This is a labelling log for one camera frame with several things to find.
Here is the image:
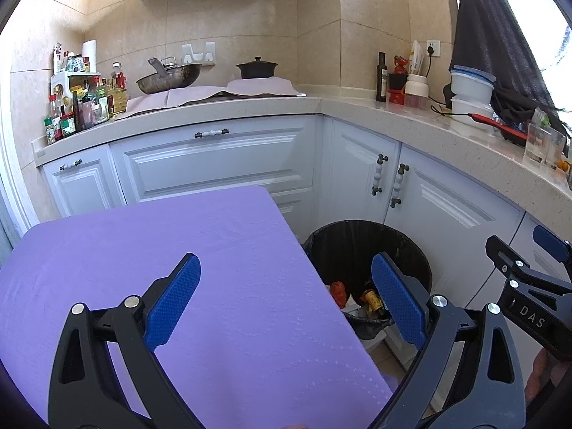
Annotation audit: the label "orange wrapper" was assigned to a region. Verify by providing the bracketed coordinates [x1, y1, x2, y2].
[329, 281, 349, 309]

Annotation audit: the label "yellow label dark bottle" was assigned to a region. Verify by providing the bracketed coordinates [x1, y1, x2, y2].
[361, 289, 385, 316]

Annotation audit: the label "black lined trash bin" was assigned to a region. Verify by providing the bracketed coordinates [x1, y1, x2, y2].
[301, 220, 433, 341]

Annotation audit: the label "person right hand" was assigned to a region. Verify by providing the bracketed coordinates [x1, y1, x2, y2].
[524, 349, 571, 404]

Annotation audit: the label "clear glass cup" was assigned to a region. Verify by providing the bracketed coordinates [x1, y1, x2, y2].
[524, 122, 551, 164]

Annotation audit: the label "purple tablecloth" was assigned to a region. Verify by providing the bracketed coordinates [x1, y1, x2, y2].
[1, 187, 392, 428]

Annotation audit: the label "stacked white containers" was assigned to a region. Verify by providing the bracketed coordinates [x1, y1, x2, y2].
[451, 65, 496, 132]

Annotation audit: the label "white lidded jar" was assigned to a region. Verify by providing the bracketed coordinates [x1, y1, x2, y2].
[404, 74, 429, 109]

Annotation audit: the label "red black container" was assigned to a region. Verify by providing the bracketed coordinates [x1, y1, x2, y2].
[388, 55, 408, 105]

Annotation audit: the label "dark olive oil bottle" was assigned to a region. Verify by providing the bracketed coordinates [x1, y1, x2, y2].
[376, 51, 388, 103]

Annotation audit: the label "dark hanging cloth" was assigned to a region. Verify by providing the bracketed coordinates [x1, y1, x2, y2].
[451, 0, 565, 133]

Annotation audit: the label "white spice rack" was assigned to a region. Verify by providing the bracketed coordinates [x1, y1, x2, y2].
[50, 71, 109, 135]

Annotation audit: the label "pink cloth on stove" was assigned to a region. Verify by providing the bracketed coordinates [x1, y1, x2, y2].
[118, 77, 301, 119]

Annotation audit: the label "cooking oil bottle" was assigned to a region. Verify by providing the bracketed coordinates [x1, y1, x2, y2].
[108, 61, 128, 115]

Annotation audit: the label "black lidded pot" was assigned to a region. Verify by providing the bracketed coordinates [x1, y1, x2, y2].
[237, 56, 278, 79]

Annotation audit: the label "paper towel roll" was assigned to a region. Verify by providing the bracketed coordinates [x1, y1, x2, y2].
[82, 40, 97, 73]

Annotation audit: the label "red handled pan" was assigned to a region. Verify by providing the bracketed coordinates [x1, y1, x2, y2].
[468, 113, 527, 147]

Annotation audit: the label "corner cabinet right handle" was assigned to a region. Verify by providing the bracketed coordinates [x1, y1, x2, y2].
[390, 163, 409, 208]

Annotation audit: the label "corner cabinet handle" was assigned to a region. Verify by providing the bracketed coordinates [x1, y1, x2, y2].
[390, 163, 409, 208]
[371, 154, 388, 197]

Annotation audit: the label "corner cabinet left handle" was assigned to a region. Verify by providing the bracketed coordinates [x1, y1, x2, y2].
[371, 154, 388, 197]

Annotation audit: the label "small cabinet handle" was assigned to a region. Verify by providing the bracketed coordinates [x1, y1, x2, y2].
[59, 159, 83, 172]

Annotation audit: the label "wall socket with plug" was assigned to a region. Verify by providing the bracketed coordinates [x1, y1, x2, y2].
[426, 40, 441, 57]

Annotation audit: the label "drawer handle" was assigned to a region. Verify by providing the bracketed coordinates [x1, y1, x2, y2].
[194, 128, 231, 138]

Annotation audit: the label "white wall hook rack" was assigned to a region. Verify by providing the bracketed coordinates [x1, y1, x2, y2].
[181, 41, 216, 67]

